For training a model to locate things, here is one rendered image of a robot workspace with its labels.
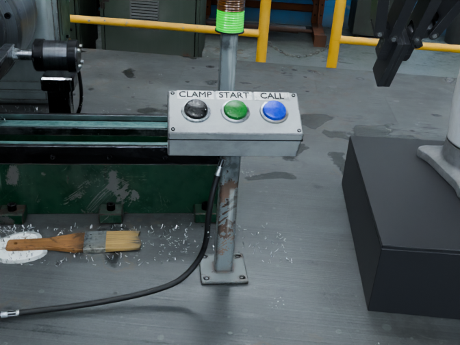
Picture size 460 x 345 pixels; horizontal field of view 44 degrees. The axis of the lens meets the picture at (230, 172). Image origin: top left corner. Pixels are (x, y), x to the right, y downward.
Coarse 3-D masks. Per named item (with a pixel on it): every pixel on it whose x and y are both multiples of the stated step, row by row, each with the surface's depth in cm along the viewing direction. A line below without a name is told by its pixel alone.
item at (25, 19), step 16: (0, 0) 107; (16, 0) 111; (32, 0) 121; (0, 16) 108; (16, 16) 109; (32, 16) 120; (0, 32) 109; (16, 32) 110; (32, 32) 122; (0, 48) 111
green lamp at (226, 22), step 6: (216, 12) 121; (222, 12) 119; (228, 12) 119; (240, 12) 119; (216, 18) 122; (222, 18) 120; (228, 18) 119; (234, 18) 119; (240, 18) 120; (216, 24) 122; (222, 24) 120; (228, 24) 120; (234, 24) 120; (240, 24) 121; (222, 30) 121; (228, 30) 120; (234, 30) 120; (240, 30) 121
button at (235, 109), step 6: (228, 102) 72; (234, 102) 72; (240, 102) 72; (228, 108) 72; (234, 108) 72; (240, 108) 72; (246, 108) 72; (228, 114) 71; (234, 114) 71; (240, 114) 71; (246, 114) 72
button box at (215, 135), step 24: (168, 96) 73; (192, 96) 73; (216, 96) 73; (240, 96) 74; (264, 96) 74; (288, 96) 75; (168, 120) 71; (192, 120) 71; (216, 120) 71; (240, 120) 71; (264, 120) 72; (288, 120) 73; (168, 144) 72; (192, 144) 72; (216, 144) 72; (240, 144) 73; (264, 144) 73; (288, 144) 73
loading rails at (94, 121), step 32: (0, 128) 100; (32, 128) 100; (64, 128) 101; (96, 128) 102; (128, 128) 102; (160, 128) 103; (0, 160) 92; (32, 160) 92; (64, 160) 93; (96, 160) 93; (128, 160) 94; (160, 160) 95; (192, 160) 95; (0, 192) 94; (32, 192) 95; (64, 192) 96; (96, 192) 96; (128, 192) 97; (160, 192) 98; (192, 192) 98; (0, 224) 93
